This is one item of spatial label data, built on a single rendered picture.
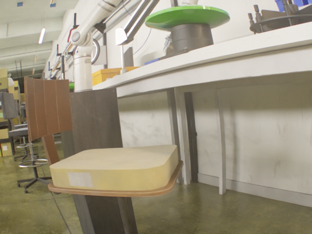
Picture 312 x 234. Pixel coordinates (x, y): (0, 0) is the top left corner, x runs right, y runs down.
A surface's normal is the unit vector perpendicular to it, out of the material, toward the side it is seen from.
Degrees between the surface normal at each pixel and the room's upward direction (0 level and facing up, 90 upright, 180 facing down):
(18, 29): 90
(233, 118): 90
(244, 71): 90
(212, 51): 90
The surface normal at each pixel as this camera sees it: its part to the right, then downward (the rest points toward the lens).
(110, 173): -0.18, 0.08
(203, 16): 0.21, 0.93
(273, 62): -0.88, 0.12
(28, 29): 0.47, 0.00
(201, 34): 0.25, 0.04
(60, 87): 0.88, -0.07
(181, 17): -0.01, 0.96
